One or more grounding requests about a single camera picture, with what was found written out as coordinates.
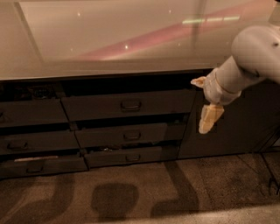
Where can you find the dark drawer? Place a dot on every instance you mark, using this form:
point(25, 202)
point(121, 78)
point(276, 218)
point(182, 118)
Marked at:
point(132, 156)
point(23, 113)
point(131, 134)
point(37, 142)
point(89, 107)
point(38, 166)

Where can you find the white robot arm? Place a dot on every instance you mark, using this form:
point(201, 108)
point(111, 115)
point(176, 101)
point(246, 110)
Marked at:
point(255, 56)

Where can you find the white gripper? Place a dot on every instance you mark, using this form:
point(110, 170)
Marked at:
point(213, 89)

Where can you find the dark cabinet door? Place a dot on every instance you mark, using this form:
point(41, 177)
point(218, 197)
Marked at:
point(246, 125)

